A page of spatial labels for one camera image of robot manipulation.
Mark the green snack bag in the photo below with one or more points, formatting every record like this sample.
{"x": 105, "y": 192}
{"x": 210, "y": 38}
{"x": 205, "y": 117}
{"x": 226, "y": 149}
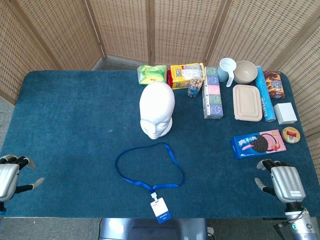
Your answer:
{"x": 151, "y": 74}

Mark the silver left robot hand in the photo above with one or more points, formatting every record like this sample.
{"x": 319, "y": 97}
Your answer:
{"x": 8, "y": 180}

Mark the pastel tissue pack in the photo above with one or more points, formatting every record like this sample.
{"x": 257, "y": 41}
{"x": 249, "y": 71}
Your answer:
{"x": 213, "y": 100}

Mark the blue pink cookie box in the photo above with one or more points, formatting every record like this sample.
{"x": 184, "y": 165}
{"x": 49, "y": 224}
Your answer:
{"x": 257, "y": 145}

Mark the yellow biscuit package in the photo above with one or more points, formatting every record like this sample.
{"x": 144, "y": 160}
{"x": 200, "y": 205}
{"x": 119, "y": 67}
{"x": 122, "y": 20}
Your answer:
{"x": 178, "y": 78}

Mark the round gold tin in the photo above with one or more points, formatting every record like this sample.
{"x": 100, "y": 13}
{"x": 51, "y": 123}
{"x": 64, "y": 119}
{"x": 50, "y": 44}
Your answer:
{"x": 290, "y": 135}

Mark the beige lidded lunch box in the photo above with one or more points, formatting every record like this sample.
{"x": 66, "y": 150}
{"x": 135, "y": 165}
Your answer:
{"x": 247, "y": 102}

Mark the brown cookie bag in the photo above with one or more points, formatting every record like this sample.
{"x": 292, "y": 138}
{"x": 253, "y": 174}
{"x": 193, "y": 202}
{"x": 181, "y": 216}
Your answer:
{"x": 275, "y": 85}

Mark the woven wooden folding screen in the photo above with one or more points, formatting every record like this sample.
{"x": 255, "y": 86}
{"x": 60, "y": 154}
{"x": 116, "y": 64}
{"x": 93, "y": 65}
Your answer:
{"x": 62, "y": 30}

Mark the white foam mannequin head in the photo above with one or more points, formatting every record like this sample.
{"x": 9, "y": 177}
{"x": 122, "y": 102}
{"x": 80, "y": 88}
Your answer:
{"x": 157, "y": 107}

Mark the blue table carpet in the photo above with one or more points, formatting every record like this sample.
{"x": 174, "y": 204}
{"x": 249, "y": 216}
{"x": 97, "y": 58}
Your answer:
{"x": 70, "y": 125}

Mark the light blue mug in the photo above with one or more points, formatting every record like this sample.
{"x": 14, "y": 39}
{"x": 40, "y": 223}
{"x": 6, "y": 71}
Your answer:
{"x": 223, "y": 72}

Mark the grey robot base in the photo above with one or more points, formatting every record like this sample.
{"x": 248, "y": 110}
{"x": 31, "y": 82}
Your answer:
{"x": 152, "y": 230}

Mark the beige bowl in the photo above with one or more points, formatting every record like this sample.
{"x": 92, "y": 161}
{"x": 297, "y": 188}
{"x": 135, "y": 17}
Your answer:
{"x": 246, "y": 72}

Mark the small white box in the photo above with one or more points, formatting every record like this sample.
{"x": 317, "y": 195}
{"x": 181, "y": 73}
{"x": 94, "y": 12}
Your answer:
{"x": 285, "y": 113}

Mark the clear candy jar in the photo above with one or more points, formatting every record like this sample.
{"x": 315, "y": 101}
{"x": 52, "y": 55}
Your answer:
{"x": 194, "y": 87}

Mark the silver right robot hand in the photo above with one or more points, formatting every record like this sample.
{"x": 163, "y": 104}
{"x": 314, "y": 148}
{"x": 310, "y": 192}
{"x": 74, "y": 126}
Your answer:
{"x": 287, "y": 182}

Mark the blue cylinder tube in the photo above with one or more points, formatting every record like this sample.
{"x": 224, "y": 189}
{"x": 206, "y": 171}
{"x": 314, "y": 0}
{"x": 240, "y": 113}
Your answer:
{"x": 265, "y": 97}

